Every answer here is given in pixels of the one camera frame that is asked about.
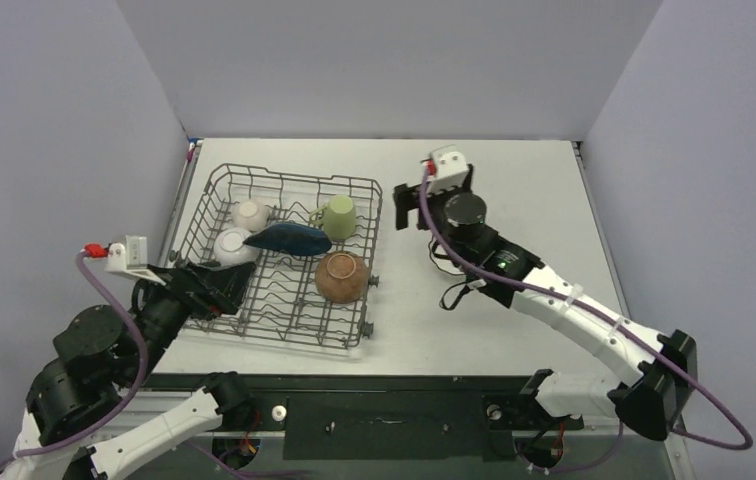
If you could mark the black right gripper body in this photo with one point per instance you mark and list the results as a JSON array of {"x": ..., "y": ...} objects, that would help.
[{"x": 414, "y": 201}]

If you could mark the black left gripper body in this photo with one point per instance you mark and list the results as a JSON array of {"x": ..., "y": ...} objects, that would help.
[{"x": 195, "y": 301}]

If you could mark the plain white bowl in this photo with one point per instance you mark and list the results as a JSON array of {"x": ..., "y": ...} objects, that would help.
[{"x": 230, "y": 247}]

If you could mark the green mug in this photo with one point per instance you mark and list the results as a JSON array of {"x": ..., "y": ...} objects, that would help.
[{"x": 337, "y": 217}]

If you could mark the small white lobed bowl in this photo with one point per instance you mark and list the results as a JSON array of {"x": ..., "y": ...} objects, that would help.
[{"x": 250, "y": 214}]

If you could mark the blue leaf-shaped dish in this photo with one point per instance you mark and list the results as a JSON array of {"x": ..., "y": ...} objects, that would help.
[{"x": 291, "y": 238}]

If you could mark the tan brown bowl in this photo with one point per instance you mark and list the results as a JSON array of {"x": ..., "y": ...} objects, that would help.
[{"x": 341, "y": 277}]

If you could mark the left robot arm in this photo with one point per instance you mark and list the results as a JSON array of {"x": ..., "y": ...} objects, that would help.
[{"x": 105, "y": 355}]

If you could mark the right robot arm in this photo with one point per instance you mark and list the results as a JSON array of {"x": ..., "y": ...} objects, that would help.
[{"x": 650, "y": 374}]

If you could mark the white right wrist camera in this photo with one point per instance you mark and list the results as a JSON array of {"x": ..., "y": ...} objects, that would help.
[{"x": 447, "y": 169}]

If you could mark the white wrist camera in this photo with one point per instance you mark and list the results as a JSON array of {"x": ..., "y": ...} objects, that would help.
[
  {"x": 447, "y": 169},
  {"x": 125, "y": 256}
]

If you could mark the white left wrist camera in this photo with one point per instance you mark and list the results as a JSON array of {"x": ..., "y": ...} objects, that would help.
[{"x": 125, "y": 256}]

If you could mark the grey wire dish rack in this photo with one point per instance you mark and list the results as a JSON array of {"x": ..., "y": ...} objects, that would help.
[{"x": 282, "y": 303}]

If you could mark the aluminium table edge rail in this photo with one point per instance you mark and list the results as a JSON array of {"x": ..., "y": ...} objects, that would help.
[{"x": 577, "y": 150}]

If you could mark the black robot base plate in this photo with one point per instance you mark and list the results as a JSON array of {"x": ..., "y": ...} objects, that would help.
[{"x": 382, "y": 417}]

